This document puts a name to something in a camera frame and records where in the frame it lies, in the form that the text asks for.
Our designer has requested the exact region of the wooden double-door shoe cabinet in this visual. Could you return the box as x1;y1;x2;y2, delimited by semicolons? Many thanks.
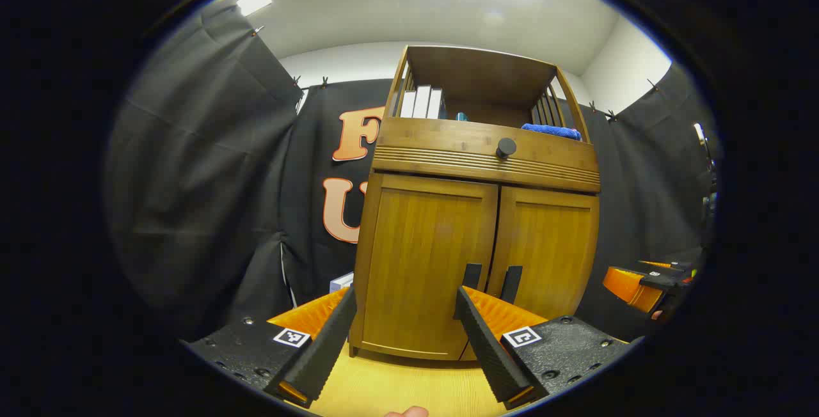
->
349;45;602;363

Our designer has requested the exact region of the wooden cabinet door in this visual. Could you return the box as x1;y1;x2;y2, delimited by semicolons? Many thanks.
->
483;185;601;323
351;172;500;361

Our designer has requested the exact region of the blue folded cloth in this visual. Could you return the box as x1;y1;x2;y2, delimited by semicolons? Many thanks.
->
521;123;583;141

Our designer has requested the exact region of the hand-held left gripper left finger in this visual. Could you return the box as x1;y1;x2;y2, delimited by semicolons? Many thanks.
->
181;285;358;409

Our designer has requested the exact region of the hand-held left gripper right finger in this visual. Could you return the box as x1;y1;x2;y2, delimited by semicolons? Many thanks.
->
453;286;633;411

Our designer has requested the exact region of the wooden cabinet drawer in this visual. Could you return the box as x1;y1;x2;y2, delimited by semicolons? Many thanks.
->
373;116;601;194

